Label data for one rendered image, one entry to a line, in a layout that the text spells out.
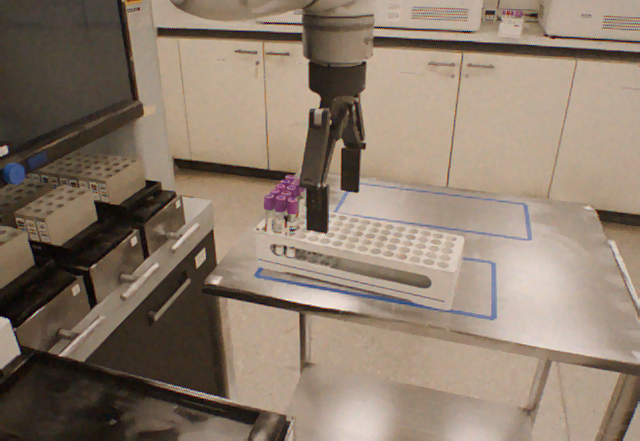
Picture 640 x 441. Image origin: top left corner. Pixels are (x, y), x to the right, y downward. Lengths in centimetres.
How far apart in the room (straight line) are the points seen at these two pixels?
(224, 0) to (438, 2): 217
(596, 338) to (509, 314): 11
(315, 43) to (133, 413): 47
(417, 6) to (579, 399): 179
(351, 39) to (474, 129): 211
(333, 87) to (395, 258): 24
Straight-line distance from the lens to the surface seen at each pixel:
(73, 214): 95
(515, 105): 269
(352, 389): 135
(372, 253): 73
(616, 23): 268
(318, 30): 63
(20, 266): 88
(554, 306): 78
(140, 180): 109
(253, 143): 301
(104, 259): 91
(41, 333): 84
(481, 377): 184
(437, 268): 69
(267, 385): 175
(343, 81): 65
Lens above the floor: 126
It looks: 26 degrees down
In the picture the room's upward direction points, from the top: straight up
